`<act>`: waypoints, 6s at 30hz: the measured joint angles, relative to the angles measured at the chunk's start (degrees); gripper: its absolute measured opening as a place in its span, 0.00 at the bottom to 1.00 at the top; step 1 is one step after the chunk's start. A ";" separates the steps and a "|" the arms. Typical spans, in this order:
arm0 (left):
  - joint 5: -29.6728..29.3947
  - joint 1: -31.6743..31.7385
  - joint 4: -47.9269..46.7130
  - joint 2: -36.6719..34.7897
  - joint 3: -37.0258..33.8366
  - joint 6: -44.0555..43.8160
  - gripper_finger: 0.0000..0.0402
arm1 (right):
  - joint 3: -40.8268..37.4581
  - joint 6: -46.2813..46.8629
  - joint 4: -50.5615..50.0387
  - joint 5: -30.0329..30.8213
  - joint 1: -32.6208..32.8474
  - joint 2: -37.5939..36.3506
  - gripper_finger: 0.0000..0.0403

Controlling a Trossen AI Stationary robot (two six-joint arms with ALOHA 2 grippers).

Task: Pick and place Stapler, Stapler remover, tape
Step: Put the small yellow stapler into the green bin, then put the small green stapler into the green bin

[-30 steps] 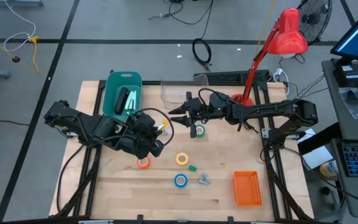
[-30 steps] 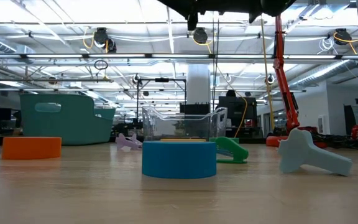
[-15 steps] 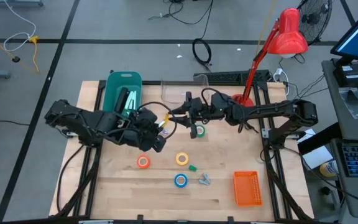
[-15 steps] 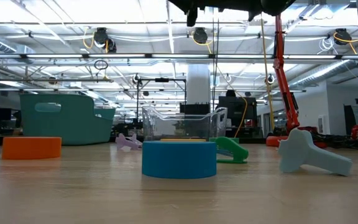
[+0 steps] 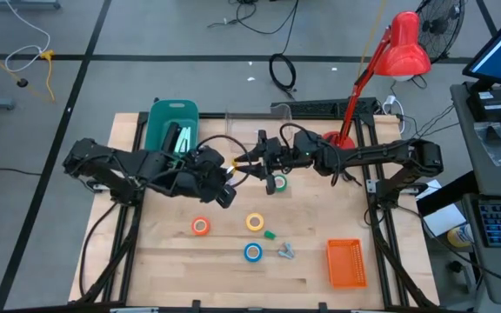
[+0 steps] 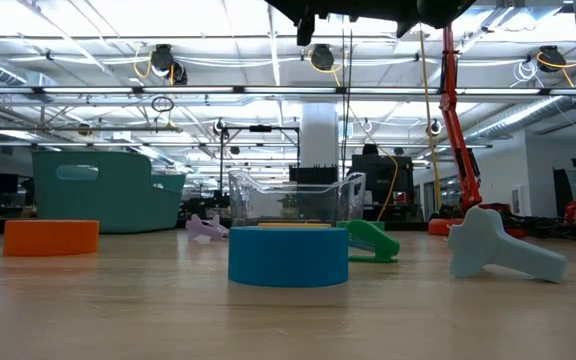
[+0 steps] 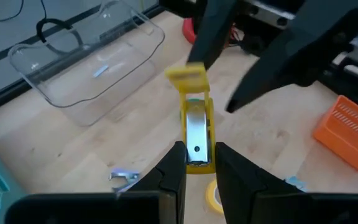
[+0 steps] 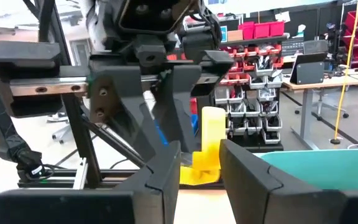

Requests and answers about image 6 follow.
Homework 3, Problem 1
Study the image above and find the green mini stapler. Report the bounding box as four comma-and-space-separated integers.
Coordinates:
345, 218, 402, 265

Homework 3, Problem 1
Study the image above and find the light blue staple remover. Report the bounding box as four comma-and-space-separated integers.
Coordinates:
446, 205, 569, 285

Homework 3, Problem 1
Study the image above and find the orange tape roll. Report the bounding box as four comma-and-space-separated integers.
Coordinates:
2, 218, 101, 258

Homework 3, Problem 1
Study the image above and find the black cable bundle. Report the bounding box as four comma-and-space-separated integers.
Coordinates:
497, 208, 576, 242

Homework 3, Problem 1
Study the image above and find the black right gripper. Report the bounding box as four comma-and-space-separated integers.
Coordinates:
262, 0, 369, 47

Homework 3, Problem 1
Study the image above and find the blue tape roll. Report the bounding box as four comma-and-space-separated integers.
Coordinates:
227, 225, 351, 289

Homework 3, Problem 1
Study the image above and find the black equipment cabinet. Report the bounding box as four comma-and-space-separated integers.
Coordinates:
350, 153, 415, 221

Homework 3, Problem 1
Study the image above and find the clear plastic bin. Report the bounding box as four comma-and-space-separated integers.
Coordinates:
227, 168, 368, 229

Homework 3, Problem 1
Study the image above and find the purple staple remover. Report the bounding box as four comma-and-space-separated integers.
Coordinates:
184, 213, 231, 244

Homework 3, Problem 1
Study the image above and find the yellow hanging cord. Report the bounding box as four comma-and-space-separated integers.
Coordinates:
416, 27, 443, 211

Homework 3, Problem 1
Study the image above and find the black metal gantry frame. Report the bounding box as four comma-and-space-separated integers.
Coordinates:
220, 124, 302, 201

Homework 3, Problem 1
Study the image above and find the teal plastic bin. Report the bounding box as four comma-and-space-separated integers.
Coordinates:
30, 150, 188, 235

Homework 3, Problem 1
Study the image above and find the black ceiling cable reel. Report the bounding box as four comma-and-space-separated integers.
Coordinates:
309, 43, 338, 72
536, 44, 568, 74
148, 43, 189, 86

